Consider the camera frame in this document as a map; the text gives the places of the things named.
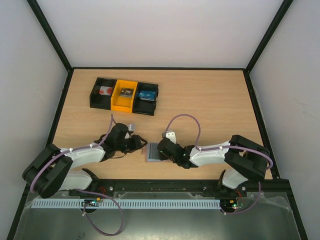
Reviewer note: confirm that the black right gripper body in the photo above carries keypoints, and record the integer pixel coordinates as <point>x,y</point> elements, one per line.
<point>162,146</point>

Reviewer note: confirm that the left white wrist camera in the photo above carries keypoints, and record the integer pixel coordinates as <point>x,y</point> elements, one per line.
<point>132,127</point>

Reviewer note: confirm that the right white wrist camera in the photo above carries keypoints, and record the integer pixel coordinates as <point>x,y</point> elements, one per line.
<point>171,135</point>

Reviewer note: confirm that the blue VIP card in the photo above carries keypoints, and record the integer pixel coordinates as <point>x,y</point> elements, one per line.
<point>147,95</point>

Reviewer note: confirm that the light blue cable duct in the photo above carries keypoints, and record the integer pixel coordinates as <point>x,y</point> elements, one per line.
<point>188,204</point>

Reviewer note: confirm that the black bin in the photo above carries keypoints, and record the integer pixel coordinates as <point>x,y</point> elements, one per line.
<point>100,101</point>
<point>145,107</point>

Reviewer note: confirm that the yellow bin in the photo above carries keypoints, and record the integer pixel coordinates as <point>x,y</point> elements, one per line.
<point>123,102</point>

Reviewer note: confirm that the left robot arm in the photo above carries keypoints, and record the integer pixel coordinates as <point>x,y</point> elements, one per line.
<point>57,169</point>

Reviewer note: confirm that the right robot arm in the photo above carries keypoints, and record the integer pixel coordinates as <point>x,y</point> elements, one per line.
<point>247,159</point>

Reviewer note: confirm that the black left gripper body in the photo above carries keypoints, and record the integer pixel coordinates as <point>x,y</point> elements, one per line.
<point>121,146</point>

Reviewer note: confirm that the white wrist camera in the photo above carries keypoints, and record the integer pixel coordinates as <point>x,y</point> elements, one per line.
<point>132,127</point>
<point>171,135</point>

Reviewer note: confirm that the white red card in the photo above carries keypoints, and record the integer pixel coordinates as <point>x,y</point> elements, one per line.
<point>105,90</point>

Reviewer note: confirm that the black aluminium frame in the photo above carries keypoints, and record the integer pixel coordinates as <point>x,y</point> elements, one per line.
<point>275,185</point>

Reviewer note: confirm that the metal front plate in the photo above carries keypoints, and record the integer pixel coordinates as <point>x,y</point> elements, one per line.
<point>264,217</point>

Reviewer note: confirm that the right black bin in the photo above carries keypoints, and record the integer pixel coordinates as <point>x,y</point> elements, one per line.
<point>145,107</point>

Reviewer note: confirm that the dark card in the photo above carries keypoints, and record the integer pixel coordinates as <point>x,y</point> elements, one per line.
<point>126,92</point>

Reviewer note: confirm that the left black bin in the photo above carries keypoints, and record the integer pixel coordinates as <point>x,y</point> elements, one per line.
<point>100,101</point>

